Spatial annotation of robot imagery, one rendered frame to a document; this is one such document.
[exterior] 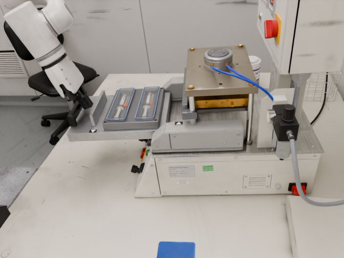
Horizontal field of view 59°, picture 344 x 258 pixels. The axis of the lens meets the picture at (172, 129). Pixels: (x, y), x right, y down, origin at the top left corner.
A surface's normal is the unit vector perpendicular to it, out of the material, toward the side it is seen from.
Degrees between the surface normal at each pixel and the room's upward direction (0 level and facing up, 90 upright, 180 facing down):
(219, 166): 90
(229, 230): 0
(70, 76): 72
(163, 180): 90
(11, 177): 0
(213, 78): 0
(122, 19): 90
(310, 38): 90
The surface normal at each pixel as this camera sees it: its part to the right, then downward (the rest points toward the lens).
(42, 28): 0.37, 0.33
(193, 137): -0.07, 0.59
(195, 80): -0.10, -0.80
